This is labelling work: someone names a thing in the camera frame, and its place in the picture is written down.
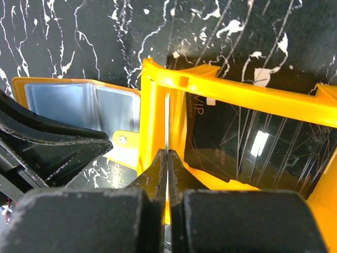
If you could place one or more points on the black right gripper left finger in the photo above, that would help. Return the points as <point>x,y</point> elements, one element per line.
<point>130,219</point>

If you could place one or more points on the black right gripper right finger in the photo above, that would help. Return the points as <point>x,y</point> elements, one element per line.
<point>205,220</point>

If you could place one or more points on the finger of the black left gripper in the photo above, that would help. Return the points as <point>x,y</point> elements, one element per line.
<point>37,152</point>

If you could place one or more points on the orange leather card holder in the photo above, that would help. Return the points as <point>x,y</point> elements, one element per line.
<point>91,104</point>

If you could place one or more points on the black credit cards stack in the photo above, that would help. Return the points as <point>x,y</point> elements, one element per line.
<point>263,150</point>

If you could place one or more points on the small yellow plastic bin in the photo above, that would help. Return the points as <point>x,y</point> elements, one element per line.
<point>163,120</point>

